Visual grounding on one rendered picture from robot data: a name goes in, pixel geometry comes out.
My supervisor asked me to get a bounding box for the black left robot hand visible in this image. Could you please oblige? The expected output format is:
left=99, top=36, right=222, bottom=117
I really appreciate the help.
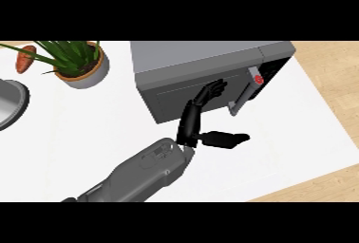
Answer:
left=176, top=78, right=253, bottom=151

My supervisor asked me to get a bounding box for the dark grey microwave door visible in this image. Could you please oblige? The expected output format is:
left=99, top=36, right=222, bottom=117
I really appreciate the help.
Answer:
left=135, top=65, right=263, bottom=125

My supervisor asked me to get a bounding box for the grey microwave oven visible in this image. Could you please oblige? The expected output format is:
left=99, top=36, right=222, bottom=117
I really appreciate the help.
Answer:
left=129, top=41, right=297, bottom=125

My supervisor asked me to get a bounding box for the green plant in grey pot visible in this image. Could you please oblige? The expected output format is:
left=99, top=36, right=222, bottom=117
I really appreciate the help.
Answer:
left=0, top=41, right=113, bottom=90

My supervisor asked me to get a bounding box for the round grey metal basin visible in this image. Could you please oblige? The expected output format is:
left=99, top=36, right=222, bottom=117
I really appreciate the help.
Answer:
left=0, top=79, right=31, bottom=132

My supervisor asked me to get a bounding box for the orange carrot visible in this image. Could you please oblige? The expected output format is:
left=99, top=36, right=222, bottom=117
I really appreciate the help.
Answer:
left=14, top=45, right=39, bottom=75

